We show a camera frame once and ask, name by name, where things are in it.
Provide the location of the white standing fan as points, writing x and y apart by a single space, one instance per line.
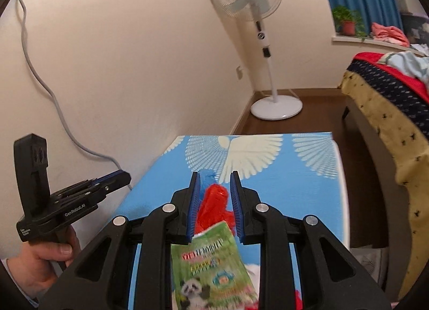
276 109

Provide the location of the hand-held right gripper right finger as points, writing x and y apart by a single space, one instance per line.
234 202

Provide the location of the light striped quilt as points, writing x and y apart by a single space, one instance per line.
412 62

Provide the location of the white box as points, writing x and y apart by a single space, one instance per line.
407 0

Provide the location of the red plastic bag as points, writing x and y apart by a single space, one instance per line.
214 202

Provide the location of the potted green plant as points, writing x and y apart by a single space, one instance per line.
348 28

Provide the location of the small wall outlet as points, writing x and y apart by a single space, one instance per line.
239 72

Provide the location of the white table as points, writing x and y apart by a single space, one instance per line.
345 196

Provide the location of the white window sill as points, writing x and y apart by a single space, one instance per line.
355 39

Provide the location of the person's left forearm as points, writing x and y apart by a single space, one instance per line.
8 276

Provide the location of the pink clothes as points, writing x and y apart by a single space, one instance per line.
388 33

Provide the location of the green snack packet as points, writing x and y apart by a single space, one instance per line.
207 263

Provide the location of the dark bed frame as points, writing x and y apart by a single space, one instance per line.
378 169

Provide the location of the dark storage box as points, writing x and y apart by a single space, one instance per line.
415 26

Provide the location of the yellow star bedsheet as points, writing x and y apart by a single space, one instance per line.
385 112

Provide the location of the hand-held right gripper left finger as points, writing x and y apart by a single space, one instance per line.
196 202

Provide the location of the person's left hand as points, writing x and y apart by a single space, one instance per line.
40 263

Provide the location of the red blanket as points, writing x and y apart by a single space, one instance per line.
412 83

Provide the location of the navy dotted blanket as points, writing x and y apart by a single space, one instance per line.
385 82

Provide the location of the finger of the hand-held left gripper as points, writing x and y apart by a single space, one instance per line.
114 179

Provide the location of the white printed paper bag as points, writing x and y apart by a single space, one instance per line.
367 264

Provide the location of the blue printed tablecloth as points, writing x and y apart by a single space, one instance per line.
285 179

